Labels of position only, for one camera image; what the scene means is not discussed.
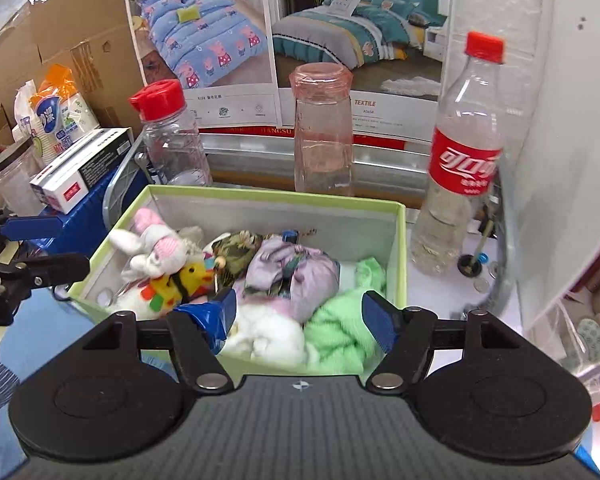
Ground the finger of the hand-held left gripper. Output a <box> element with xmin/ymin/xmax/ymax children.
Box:
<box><xmin>0</xmin><ymin>254</ymin><xmax>91</xmax><ymax>326</ymax></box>
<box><xmin>0</xmin><ymin>209</ymin><xmax>66</xmax><ymax>251</ymax></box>

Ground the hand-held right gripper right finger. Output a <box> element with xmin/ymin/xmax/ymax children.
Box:
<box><xmin>361</xmin><ymin>290</ymin><xmax>523</xmax><ymax>395</ymax></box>

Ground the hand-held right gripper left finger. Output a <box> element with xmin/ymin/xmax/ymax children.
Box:
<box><xmin>82</xmin><ymin>287</ymin><xmax>238</xmax><ymax>393</ymax></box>

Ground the green plush toy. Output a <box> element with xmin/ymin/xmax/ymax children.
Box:
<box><xmin>302</xmin><ymin>256</ymin><xmax>388</xmax><ymax>376</ymax></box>

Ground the white plush toy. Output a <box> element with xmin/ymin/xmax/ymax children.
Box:
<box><xmin>215</xmin><ymin>305</ymin><xmax>311</xmax><ymax>367</ymax></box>

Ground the green cardboard box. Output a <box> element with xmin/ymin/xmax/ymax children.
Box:
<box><xmin>67</xmin><ymin>184</ymin><xmax>408</xmax><ymax>378</ymax></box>

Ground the clear jar with dark lid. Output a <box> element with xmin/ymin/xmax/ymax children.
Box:
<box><xmin>0</xmin><ymin>135</ymin><xmax>46</xmax><ymax>221</ymax></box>

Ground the blue sealing machine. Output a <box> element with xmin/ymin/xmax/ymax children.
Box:
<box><xmin>27</xmin><ymin>165</ymin><xmax>146</xmax><ymax>261</ymax></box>

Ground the blue table mat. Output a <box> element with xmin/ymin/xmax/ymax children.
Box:
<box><xmin>0</xmin><ymin>280</ymin><xmax>181</xmax><ymax>466</ymax></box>

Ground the dark floral pouch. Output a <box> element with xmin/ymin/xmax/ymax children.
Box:
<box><xmin>211</xmin><ymin>230</ymin><xmax>266</xmax><ymax>281</ymax></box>

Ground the purple floral cloth bundle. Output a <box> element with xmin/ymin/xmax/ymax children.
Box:
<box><xmin>232</xmin><ymin>236</ymin><xmax>342</xmax><ymax>323</ymax></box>

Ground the black and white carton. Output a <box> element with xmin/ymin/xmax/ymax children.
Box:
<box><xmin>29</xmin><ymin>127</ymin><xmax>135</xmax><ymax>213</ymax></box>

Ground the pink and white bunny plush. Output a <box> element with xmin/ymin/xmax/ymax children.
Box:
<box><xmin>109</xmin><ymin>207</ymin><xmax>206</xmax><ymax>278</ymax></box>

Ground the bag of paper cups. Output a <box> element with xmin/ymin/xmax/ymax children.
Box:
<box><xmin>12</xmin><ymin>79</ymin><xmax>46</xmax><ymax>146</ymax></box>

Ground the orange paper cup pack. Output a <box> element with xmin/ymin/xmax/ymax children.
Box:
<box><xmin>32</xmin><ymin>62</ymin><xmax>101</xmax><ymax>161</ymax></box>

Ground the grey curved metal bar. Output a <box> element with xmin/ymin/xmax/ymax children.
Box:
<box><xmin>475</xmin><ymin>170</ymin><xmax>517</xmax><ymax>321</ymax></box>

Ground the clear bottle with red cap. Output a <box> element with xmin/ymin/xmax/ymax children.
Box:
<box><xmin>129</xmin><ymin>79</ymin><xmax>213</xmax><ymax>187</ymax></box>

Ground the cola bottle with red label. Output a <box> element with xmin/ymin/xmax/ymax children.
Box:
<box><xmin>409</xmin><ymin>31</ymin><xmax>506</xmax><ymax>276</ymax></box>

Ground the pink glass bottle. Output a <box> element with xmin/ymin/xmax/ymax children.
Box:
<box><xmin>287</xmin><ymin>62</ymin><xmax>356</xmax><ymax>197</ymax></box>

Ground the clear plastic bag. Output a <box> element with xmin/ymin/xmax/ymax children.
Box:
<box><xmin>525</xmin><ymin>285</ymin><xmax>600</xmax><ymax>391</ymax></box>

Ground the large brown cardboard box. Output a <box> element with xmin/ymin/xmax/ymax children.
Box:
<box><xmin>0</xmin><ymin>0</ymin><xmax>146</xmax><ymax>151</ymax></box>

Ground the blue cartoon bedding poster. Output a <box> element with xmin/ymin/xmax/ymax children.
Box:
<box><xmin>120</xmin><ymin>0</ymin><xmax>281</xmax><ymax>131</ymax></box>

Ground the white shelf unit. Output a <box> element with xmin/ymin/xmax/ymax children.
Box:
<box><xmin>450</xmin><ymin>0</ymin><xmax>600</xmax><ymax>331</ymax></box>

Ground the teal grey bedding poster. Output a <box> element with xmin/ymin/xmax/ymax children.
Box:
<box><xmin>272</xmin><ymin>0</ymin><xmax>456</xmax><ymax>141</ymax></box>

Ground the grey metal handle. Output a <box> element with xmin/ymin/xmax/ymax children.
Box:
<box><xmin>102</xmin><ymin>135</ymin><xmax>153</xmax><ymax>241</ymax></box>

